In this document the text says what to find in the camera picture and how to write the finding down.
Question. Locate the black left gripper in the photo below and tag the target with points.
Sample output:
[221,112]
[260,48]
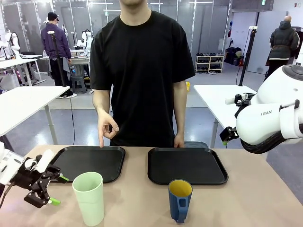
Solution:
[29,178]

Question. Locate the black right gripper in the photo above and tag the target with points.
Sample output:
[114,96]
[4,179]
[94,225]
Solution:
[242,107]

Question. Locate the light green plastic cup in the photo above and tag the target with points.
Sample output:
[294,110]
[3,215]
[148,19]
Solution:
[88,203]

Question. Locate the person's left forearm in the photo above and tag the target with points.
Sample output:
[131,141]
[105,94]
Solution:
[180,111]

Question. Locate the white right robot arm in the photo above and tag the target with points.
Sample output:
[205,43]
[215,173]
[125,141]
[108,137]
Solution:
[267,118]

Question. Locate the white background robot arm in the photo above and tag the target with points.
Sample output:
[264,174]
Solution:
[86,39]

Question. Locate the person's right forearm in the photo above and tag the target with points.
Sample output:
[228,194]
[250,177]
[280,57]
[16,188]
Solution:
[101,100]

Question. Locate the person's left hand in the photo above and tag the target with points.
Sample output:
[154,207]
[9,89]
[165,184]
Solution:
[179,141]

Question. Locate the person's right hand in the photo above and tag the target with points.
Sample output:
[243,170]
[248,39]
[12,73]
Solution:
[106,125]

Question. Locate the large white table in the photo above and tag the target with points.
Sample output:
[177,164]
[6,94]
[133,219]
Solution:
[26,104]
[220,111]

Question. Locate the black chair backrest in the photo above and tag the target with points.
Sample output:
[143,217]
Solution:
[196,144]

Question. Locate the black plastic tray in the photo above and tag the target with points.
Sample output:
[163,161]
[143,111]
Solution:
[187,165]
[94,160]

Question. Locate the white shoe rack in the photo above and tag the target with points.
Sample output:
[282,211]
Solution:
[209,63]

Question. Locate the black bags pile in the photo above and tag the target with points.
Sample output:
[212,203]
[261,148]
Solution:
[234,55]

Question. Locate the blue mug yellow inside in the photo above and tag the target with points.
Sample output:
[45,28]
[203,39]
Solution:
[180,205]

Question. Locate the person in black t-shirt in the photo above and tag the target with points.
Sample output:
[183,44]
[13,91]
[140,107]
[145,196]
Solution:
[142,82]

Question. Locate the person in black puffer jacket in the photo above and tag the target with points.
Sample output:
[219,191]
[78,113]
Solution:
[282,42]

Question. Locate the grey step stool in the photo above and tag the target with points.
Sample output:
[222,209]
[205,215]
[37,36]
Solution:
[79,84]

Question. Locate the white background desk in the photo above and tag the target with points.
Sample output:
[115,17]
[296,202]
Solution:
[19,63]

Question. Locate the white background workbench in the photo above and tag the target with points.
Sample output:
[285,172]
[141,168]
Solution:
[80,60]

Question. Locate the person in purple jacket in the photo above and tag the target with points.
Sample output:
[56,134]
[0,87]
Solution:
[55,47]

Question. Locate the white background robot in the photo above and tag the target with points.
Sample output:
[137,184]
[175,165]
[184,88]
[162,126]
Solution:
[13,42]

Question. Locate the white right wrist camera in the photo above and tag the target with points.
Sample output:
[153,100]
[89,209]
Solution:
[230,99]

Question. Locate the black camera stand pole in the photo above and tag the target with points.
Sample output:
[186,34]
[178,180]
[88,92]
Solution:
[245,59]
[59,66]

